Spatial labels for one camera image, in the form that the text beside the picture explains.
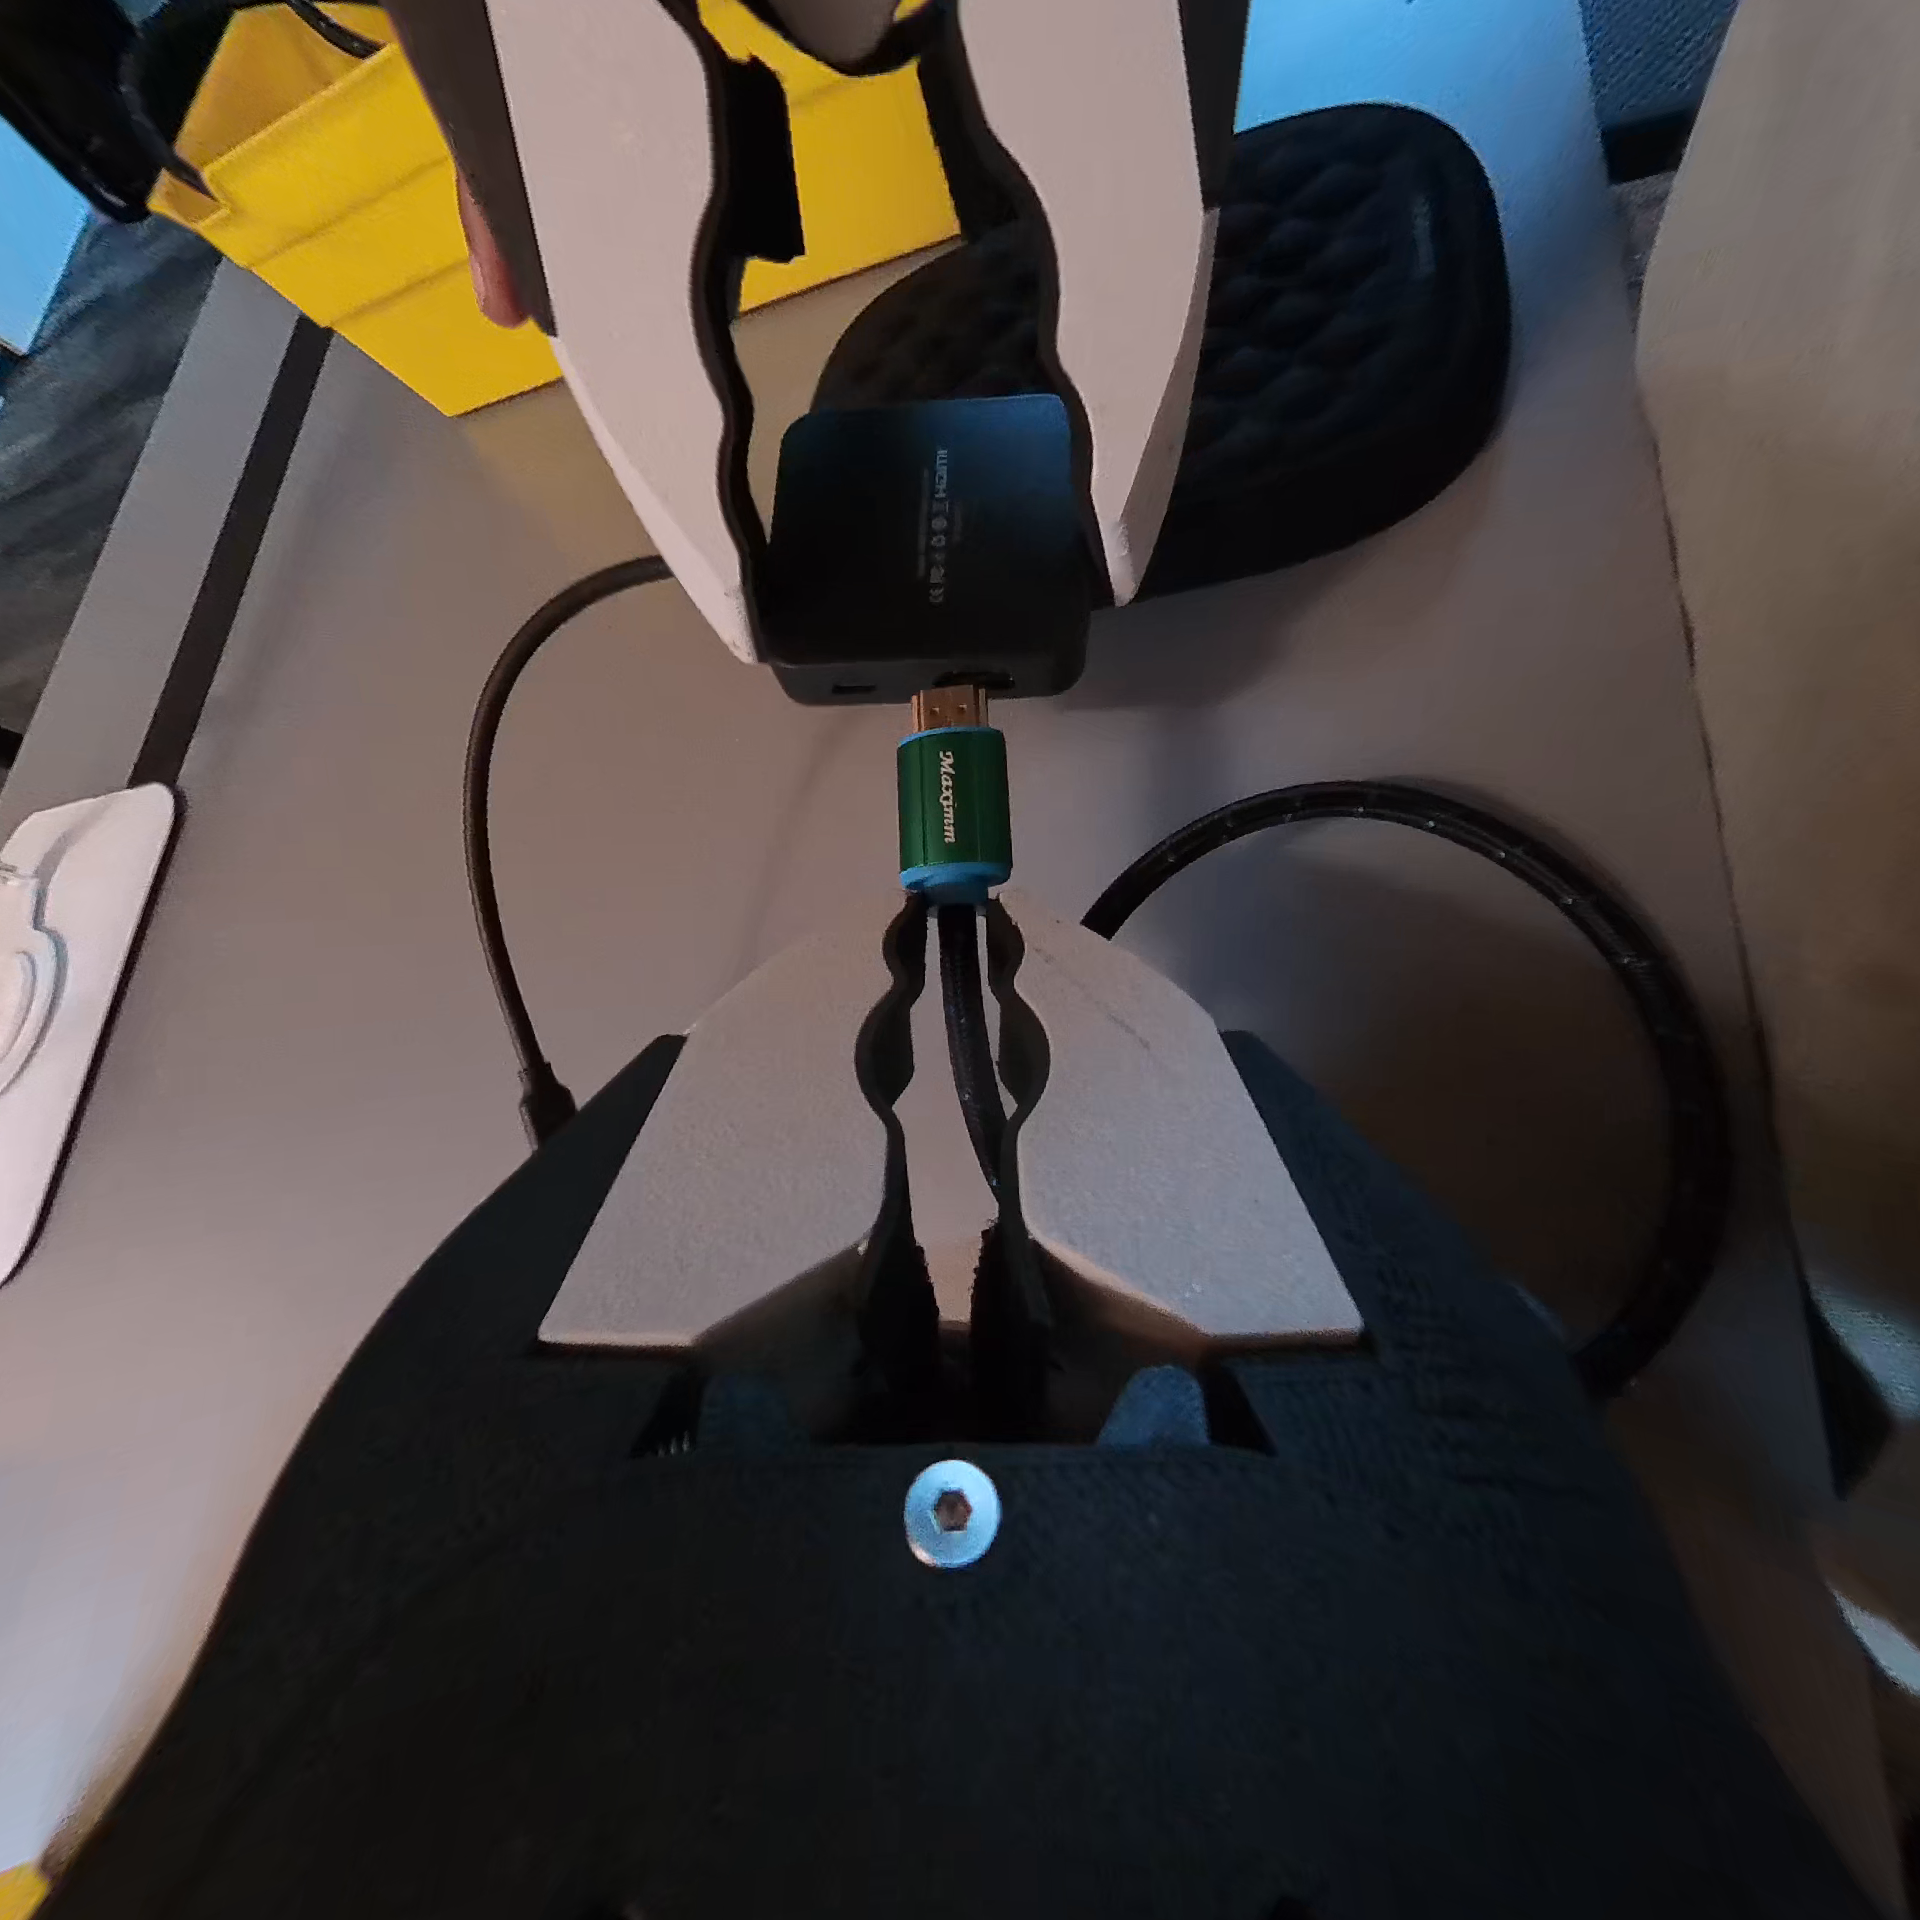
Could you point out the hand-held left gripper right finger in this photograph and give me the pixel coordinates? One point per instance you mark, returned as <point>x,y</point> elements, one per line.
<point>1171,1155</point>

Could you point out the yellow plastic bin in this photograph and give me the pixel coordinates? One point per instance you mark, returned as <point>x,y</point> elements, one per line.
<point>346,225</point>

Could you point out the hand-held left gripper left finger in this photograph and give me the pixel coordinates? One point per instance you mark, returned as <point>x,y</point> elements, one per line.
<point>722,1171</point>

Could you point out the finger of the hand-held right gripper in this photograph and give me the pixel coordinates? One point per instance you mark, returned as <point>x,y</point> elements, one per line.
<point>1141,225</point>
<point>629,300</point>

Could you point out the white plastic packaging tray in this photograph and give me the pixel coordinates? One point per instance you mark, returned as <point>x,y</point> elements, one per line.
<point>90,1019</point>

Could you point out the black quilted pad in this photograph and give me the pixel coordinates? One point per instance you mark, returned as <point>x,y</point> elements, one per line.
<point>1349,346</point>

